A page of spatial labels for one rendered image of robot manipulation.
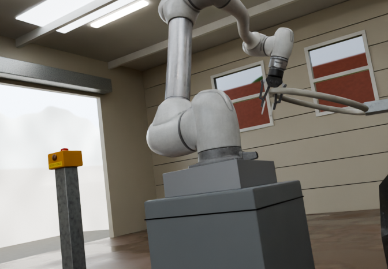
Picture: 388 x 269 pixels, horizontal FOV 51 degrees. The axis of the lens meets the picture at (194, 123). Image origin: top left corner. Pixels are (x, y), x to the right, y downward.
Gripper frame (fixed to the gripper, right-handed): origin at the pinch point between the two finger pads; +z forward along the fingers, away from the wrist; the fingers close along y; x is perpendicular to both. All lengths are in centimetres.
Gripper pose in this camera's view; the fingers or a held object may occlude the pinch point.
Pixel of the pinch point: (267, 108)
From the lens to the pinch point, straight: 209.7
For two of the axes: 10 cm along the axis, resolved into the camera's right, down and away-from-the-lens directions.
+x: 1.4, 0.4, 9.9
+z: -2.3, 9.7, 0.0
